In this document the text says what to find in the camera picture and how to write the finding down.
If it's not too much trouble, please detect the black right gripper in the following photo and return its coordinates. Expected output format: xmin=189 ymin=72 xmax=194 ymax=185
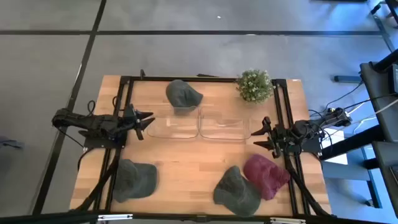
xmin=251 ymin=116 xmax=293 ymax=160

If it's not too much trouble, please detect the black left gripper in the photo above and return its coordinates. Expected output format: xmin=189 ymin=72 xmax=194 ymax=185
xmin=123 ymin=103 xmax=156 ymax=141

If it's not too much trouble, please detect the maroon baseball cap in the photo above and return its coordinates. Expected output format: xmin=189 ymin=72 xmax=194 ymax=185
xmin=243 ymin=154 xmax=291 ymax=201

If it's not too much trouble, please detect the dark green baseball cap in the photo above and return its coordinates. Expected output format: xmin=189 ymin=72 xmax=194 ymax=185
xmin=112 ymin=159 xmax=158 ymax=203
xmin=165 ymin=79 xmax=204 ymax=116
xmin=213 ymin=165 xmax=262 ymax=218

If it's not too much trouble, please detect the clear plastic bin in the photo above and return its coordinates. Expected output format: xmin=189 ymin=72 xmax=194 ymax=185
xmin=146 ymin=105 xmax=200 ymax=140
xmin=198 ymin=107 xmax=252 ymax=141

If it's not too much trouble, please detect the potted plant with white flowers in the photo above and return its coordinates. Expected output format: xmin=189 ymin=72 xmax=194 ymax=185
xmin=236 ymin=68 xmax=275 ymax=104

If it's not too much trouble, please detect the black desk beam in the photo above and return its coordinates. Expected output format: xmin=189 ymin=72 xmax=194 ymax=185
xmin=319 ymin=124 xmax=386 ymax=161

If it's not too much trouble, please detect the blue floor bar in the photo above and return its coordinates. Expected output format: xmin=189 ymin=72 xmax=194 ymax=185
xmin=334 ymin=75 xmax=362 ymax=83

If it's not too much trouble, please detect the grey office desk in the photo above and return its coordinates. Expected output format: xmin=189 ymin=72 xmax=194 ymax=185
xmin=359 ymin=60 xmax=398 ymax=144

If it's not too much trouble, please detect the black aluminium rig frame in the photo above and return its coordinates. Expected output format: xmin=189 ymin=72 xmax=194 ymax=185
xmin=0 ymin=74 xmax=398 ymax=224

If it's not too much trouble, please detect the silver frame bracket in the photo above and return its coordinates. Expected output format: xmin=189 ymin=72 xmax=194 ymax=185
xmin=98 ymin=213 xmax=134 ymax=222
xmin=269 ymin=217 xmax=307 ymax=224

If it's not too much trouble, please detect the black cable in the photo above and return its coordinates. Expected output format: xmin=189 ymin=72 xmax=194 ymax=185
xmin=323 ymin=80 xmax=365 ymax=110

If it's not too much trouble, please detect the white cable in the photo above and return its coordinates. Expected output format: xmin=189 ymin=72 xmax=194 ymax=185
xmin=353 ymin=98 xmax=398 ymax=124

